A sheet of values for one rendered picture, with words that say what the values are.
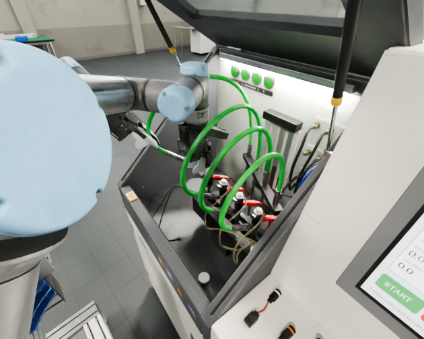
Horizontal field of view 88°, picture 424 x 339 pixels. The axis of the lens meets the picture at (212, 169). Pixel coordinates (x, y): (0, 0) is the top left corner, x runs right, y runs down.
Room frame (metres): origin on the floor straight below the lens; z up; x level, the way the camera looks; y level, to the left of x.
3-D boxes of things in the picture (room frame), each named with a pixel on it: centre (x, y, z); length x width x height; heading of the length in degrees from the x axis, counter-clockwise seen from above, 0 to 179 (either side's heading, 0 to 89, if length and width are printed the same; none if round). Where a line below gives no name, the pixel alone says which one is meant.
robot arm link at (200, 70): (0.60, 0.05, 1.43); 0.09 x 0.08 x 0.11; 166
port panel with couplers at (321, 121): (0.60, -0.35, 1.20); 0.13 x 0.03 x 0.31; 38
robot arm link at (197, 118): (0.60, 0.05, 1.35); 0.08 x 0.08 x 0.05
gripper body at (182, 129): (0.60, 0.05, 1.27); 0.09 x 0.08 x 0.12; 128
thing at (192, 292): (0.48, 0.20, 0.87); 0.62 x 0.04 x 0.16; 38
